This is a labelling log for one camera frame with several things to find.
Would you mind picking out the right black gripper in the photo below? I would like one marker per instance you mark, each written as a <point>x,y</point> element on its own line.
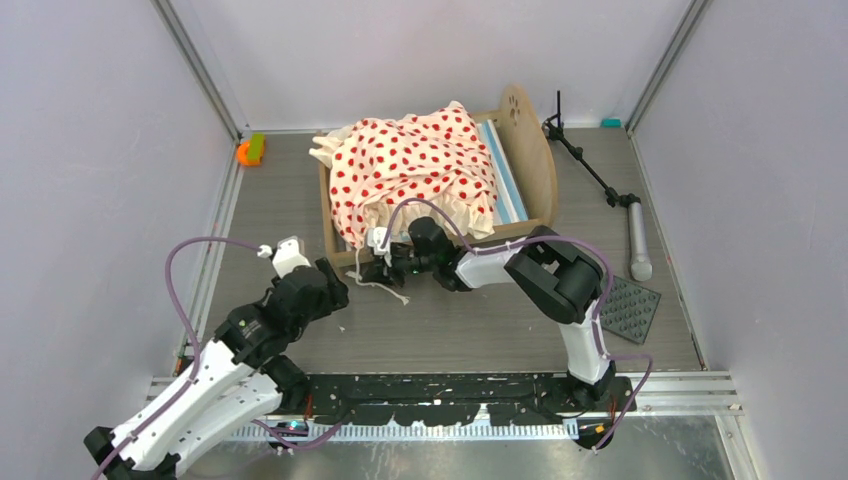
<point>382,271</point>

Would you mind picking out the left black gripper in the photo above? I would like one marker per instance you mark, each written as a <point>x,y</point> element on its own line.
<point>334,296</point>

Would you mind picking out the blue striped mattress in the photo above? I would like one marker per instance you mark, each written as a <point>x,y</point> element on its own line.
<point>509,206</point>

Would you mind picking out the strawberry print ruffled blanket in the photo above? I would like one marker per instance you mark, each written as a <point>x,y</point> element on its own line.
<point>383,174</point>

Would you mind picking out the wooden pet bed frame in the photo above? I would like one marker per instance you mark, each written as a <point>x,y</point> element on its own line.
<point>530,157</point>

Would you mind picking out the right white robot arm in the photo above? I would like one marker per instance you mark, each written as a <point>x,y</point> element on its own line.
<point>562,281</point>

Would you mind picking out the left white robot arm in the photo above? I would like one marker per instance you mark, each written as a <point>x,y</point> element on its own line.
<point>239,376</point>

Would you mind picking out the orange green toy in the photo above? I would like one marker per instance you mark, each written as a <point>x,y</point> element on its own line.
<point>250,153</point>

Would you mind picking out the black perforated pad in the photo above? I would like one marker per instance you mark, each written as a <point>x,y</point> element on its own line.
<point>630,310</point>

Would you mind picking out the black tripod stand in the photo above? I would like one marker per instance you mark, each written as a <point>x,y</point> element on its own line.
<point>614,195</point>

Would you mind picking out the teal small block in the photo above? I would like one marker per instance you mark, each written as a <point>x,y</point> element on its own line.
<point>614,123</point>

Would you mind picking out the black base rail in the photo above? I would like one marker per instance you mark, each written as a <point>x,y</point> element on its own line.
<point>488,406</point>

